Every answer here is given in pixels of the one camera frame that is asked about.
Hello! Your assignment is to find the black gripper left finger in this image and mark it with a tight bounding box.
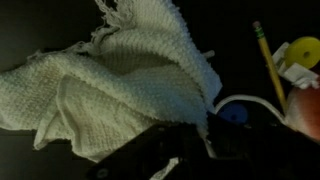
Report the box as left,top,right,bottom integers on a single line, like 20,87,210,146
84,123,209,180

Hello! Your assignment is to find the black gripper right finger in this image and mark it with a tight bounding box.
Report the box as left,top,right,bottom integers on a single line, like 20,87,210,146
206,111,320,180

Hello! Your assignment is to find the white terry towel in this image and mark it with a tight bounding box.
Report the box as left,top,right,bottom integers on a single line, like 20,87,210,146
0,0,224,164

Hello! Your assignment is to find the blue plastic disc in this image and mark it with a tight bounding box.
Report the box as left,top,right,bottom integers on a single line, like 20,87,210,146
218,102,250,125

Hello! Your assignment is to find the thin wooden stick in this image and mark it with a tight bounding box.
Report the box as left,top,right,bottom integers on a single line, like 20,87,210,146
252,20,289,114

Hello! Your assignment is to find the white cord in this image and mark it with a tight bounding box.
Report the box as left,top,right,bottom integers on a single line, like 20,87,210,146
213,94,288,126

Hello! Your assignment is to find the yellow ring toy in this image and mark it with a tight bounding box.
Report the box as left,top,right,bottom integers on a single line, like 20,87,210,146
271,35,320,90

